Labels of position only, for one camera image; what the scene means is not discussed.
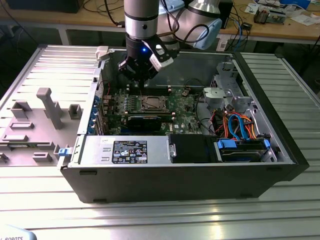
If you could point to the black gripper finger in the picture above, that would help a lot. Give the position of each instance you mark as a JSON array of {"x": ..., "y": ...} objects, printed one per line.
[
  {"x": 150, "y": 73},
  {"x": 127, "y": 70}
]

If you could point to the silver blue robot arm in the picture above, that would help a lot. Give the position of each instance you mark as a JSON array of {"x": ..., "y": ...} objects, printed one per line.
[{"x": 141, "y": 22}]

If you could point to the black RAM slot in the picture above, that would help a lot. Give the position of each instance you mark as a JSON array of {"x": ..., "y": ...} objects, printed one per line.
[
  {"x": 155, "y": 91},
  {"x": 160, "y": 112},
  {"x": 155, "y": 87},
  {"x": 167, "y": 116}
]

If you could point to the CPU socket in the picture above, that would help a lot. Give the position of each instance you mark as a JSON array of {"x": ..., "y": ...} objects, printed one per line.
[{"x": 142, "y": 109}]

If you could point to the metal CPU cooler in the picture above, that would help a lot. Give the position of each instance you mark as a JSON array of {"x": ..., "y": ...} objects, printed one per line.
[{"x": 261, "y": 16}]

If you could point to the beige plastic case latch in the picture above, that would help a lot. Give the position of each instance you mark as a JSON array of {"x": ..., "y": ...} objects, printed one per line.
[{"x": 102, "y": 53}]

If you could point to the blue expansion card latch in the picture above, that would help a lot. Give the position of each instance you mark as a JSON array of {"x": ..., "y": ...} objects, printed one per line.
[
  {"x": 92, "y": 123},
  {"x": 97, "y": 100},
  {"x": 94, "y": 114},
  {"x": 90, "y": 130}
]

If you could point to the wooden desk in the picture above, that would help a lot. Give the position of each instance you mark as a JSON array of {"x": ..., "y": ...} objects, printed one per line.
[{"x": 100, "y": 17}]

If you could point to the black graphics card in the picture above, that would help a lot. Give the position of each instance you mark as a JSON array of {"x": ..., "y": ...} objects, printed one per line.
[{"x": 145, "y": 123}]

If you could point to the green motherboard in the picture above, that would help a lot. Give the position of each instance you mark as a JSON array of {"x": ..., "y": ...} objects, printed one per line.
[{"x": 185, "y": 117}]

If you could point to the silver metal drive cage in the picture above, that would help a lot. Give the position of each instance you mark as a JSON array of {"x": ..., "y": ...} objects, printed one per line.
[{"x": 215, "y": 95}]

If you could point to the white labelled box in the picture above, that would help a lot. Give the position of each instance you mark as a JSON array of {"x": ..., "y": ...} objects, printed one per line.
[{"x": 222, "y": 45}]

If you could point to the black plastic drive box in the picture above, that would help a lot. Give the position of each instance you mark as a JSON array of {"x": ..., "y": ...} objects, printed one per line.
[{"x": 190, "y": 147}]

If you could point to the silver power supply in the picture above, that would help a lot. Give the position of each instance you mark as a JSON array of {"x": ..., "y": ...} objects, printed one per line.
[{"x": 97, "y": 150}]

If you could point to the grey parts rack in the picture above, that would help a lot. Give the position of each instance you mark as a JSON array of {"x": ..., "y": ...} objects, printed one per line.
[{"x": 51, "y": 110}]

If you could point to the blue plastic clip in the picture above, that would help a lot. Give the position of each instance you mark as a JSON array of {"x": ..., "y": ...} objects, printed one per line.
[{"x": 64, "y": 152}]

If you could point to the blue disk carrier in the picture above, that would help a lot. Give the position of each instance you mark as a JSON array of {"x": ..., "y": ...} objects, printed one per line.
[{"x": 226, "y": 145}]

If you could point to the black monitor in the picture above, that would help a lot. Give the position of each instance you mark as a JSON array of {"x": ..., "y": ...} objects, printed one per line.
[{"x": 42, "y": 5}]

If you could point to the small black device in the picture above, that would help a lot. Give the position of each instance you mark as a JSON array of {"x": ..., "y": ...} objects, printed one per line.
[{"x": 247, "y": 26}]

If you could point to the black silver PC case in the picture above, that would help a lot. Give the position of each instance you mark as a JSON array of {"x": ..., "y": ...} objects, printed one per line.
[{"x": 175, "y": 185}]

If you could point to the white paper sheet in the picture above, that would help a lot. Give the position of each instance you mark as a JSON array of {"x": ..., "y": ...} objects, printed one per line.
[{"x": 251, "y": 8}]

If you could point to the hard disk drive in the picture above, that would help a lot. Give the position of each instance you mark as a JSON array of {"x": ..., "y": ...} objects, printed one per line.
[{"x": 240, "y": 156}]

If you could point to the grey metal box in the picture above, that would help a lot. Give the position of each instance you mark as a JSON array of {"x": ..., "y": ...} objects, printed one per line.
[{"x": 277, "y": 17}]

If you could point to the blue box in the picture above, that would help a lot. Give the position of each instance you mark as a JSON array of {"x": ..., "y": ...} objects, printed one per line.
[{"x": 295, "y": 3}]

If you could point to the white papers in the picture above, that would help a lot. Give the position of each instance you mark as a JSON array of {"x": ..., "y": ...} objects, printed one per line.
[{"x": 303, "y": 19}]

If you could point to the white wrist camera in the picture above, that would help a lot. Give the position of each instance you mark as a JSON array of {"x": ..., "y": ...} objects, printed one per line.
[{"x": 161, "y": 60}]

